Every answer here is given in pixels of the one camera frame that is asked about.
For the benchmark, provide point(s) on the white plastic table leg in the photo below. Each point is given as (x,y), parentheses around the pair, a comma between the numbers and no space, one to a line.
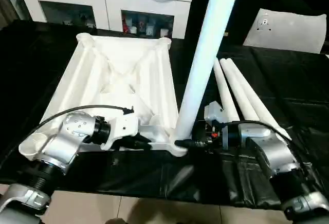
(262,108)
(226,95)
(241,93)
(211,44)

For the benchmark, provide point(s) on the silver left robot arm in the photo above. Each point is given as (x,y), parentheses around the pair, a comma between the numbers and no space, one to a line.
(61,144)

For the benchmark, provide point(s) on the white plastic table top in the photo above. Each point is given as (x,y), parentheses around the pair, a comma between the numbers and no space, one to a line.
(118,75)

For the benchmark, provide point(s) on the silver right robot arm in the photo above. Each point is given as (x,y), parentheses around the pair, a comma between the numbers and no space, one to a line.
(272,152)

